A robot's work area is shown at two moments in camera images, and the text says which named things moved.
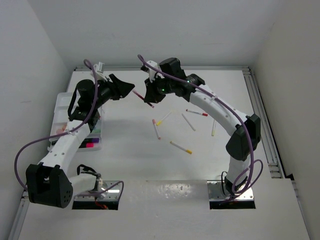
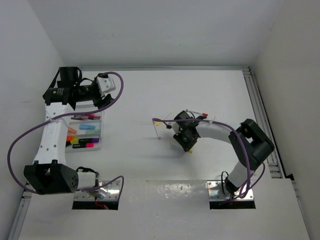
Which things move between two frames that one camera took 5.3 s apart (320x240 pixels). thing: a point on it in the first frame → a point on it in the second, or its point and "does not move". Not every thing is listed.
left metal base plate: x=113 y=194 does not move
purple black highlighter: x=91 y=140 does not move
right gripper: x=151 y=94 → x=186 y=146
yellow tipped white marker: x=159 y=122 does not move
